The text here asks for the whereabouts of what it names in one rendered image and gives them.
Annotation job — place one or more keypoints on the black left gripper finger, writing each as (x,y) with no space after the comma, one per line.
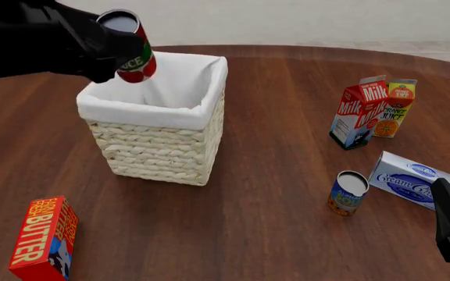
(117,49)

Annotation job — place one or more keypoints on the red tomato sauce can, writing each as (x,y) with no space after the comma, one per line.
(139,63)

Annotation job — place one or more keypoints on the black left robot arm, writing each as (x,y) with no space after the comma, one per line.
(22,38)

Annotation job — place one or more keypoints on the white wicker basket with liner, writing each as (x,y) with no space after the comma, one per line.
(158,137)

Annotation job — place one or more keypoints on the white cream cheese box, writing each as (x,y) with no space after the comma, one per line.
(401,178)

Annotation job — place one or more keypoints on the blue alphabet soup can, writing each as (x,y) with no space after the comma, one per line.
(346,197)

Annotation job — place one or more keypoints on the yellow orange juice carton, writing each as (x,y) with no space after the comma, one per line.
(398,114)

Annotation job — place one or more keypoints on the red and white milk carton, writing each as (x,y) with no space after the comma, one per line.
(359,117)

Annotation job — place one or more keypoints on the red butter box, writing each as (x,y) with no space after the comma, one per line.
(39,237)

